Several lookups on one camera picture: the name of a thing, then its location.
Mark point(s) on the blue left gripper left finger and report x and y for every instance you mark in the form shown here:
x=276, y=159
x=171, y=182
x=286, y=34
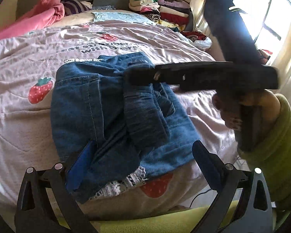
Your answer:
x=77, y=166

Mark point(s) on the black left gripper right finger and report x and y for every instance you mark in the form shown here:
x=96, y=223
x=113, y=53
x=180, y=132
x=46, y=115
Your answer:
x=210, y=165

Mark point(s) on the blue denim pants lace hem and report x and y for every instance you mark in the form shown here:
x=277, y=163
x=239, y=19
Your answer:
x=141, y=130

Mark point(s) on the right hand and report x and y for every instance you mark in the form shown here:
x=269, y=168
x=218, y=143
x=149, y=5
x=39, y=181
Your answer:
x=228, y=108

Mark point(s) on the floral bag with clothes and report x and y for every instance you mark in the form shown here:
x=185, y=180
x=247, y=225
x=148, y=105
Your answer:
x=198, y=39

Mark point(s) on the lime green fleece sleeve left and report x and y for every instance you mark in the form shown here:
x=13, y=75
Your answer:
x=176, y=220

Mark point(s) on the lime green fleece sleeve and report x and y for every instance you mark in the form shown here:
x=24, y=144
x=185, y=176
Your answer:
x=176, y=220
x=273, y=156

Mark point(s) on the lime green fleece sleeve right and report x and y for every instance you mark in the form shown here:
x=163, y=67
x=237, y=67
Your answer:
x=273, y=156

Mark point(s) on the stack of folded clothes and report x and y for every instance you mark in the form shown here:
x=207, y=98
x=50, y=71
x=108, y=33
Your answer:
x=174, y=14

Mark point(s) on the pink strawberry print duvet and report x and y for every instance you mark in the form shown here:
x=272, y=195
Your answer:
x=28, y=67

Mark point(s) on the pink blanket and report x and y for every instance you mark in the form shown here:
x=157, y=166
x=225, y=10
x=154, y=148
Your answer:
x=43, y=14

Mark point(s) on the striped purple pillow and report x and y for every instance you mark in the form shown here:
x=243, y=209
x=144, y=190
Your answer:
x=72, y=7

